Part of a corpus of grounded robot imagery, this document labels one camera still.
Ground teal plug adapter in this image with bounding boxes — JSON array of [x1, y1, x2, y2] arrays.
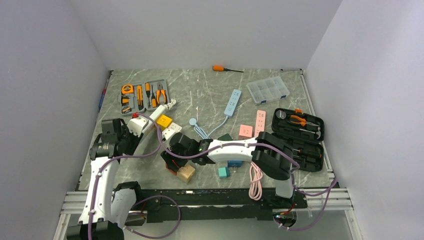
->
[[218, 167, 230, 179]]

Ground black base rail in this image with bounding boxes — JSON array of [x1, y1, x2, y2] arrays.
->
[[132, 188, 308, 223]]

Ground clear plastic organizer box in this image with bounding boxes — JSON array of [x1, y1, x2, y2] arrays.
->
[[246, 76, 290, 105]]

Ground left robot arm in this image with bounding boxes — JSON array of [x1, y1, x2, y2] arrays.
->
[[66, 118, 144, 240]]

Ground blue cube socket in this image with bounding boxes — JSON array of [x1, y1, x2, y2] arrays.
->
[[227, 160, 243, 169]]

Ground black plastic tool case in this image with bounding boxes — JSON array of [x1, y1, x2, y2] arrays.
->
[[271, 108, 325, 173]]

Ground beige cube socket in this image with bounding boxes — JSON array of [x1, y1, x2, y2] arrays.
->
[[176, 164, 196, 184]]

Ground white power strip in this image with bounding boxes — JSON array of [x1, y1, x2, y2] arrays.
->
[[139, 105, 168, 134]]

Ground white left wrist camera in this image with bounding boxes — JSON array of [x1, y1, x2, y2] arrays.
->
[[127, 112, 150, 137]]

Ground steel claw hammer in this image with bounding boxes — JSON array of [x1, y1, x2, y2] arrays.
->
[[299, 128, 324, 140]]

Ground orange handled pliers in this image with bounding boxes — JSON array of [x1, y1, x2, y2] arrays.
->
[[288, 114, 321, 129]]

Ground pink power cable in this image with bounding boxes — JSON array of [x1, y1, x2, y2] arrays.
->
[[248, 162, 264, 202]]

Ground grey tool tray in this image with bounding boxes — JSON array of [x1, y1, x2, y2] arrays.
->
[[117, 79, 172, 116]]

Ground light blue round plug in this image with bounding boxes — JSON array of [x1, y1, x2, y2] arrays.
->
[[189, 118, 197, 126]]

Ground red cube socket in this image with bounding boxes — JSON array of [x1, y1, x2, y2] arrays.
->
[[168, 168, 177, 176]]

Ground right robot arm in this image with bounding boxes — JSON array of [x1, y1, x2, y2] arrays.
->
[[160, 131, 300, 208]]

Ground dark green cube socket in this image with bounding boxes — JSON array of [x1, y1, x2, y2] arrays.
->
[[218, 133, 233, 141]]

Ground white cube socket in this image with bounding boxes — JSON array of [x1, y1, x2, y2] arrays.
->
[[162, 122, 182, 141]]

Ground light blue power strip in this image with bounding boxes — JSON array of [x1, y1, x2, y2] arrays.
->
[[224, 89, 242, 118]]

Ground pink cube socket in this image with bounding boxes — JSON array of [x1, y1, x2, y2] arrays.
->
[[238, 124, 253, 140]]

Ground orange handled screwdriver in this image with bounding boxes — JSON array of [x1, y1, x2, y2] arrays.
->
[[212, 65, 244, 73]]

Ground yellow cube socket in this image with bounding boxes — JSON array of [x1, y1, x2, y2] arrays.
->
[[156, 114, 173, 131]]

